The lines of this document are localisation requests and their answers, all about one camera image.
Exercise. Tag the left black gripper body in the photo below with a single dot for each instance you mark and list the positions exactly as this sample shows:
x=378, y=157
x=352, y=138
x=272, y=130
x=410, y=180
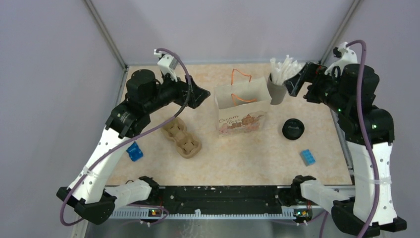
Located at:
x=175, y=92

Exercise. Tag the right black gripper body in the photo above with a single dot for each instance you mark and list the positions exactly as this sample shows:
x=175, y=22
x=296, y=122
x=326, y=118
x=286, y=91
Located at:
x=322, y=89

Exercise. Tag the beige paper takeout bag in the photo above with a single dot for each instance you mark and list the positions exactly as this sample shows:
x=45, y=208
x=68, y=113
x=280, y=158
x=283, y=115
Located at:
x=242, y=105

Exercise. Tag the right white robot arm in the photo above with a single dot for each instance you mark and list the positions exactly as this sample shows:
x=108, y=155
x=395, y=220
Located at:
x=349, y=90

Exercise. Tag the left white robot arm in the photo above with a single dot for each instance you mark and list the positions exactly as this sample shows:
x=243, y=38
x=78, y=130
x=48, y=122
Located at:
x=88, y=194

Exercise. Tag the grey cylindrical straw holder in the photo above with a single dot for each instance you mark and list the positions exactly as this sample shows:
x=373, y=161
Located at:
x=277, y=92

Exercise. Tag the bundle of white straws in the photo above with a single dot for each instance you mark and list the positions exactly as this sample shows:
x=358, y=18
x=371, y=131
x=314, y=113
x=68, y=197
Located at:
x=282, y=71

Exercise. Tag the stack of black lids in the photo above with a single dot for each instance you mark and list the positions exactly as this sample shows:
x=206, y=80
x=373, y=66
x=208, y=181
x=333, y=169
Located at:
x=293, y=129

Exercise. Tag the brown pulp cup carrier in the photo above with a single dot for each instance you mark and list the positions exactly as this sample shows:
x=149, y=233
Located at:
x=187, y=144

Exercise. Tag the blue toy block right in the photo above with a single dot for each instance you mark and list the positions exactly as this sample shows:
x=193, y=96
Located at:
x=307, y=157

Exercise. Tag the blue toy block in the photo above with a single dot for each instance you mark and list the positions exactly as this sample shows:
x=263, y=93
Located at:
x=307, y=157
x=134, y=152

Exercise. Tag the blue toy block left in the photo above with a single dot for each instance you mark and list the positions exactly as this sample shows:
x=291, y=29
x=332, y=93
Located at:
x=134, y=152

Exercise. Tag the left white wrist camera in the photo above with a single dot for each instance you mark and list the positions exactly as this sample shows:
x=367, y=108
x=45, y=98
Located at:
x=167, y=63

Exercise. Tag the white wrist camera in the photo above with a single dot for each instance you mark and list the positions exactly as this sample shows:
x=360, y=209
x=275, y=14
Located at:
x=167, y=63
x=345, y=56

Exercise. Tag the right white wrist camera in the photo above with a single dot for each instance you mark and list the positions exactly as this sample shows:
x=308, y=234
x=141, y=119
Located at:
x=345, y=56

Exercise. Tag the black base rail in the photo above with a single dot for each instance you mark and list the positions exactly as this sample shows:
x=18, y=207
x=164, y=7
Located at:
x=224, y=200

